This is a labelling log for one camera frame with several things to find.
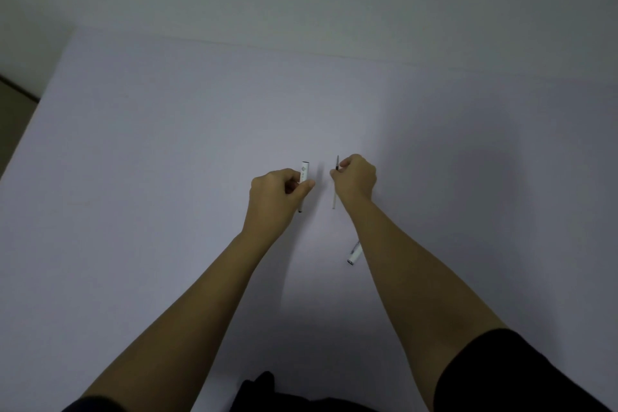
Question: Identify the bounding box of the person's right hand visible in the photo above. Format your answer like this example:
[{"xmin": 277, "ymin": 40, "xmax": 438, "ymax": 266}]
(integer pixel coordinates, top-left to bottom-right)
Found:
[{"xmin": 330, "ymin": 153, "xmax": 378, "ymax": 207}]

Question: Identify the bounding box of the person's left hand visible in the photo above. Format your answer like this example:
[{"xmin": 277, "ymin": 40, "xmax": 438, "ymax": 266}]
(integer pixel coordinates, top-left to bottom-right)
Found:
[{"xmin": 242, "ymin": 168, "xmax": 316, "ymax": 244}]

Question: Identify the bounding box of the white pen barrel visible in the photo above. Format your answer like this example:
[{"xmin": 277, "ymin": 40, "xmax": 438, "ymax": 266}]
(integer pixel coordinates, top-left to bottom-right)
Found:
[{"xmin": 297, "ymin": 162, "xmax": 310, "ymax": 214}]

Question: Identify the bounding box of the person's left forearm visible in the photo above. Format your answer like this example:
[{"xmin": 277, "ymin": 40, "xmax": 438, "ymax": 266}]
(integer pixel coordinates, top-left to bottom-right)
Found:
[{"xmin": 82, "ymin": 232, "xmax": 273, "ymax": 412}]

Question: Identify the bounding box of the person's right forearm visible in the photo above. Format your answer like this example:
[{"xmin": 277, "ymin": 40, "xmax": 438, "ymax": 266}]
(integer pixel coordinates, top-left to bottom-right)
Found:
[{"xmin": 341, "ymin": 198, "xmax": 508, "ymax": 393}]

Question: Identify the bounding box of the person's black shirt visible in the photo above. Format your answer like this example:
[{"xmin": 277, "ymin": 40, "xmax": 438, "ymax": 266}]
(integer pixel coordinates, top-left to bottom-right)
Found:
[{"xmin": 62, "ymin": 328, "xmax": 613, "ymax": 412}]

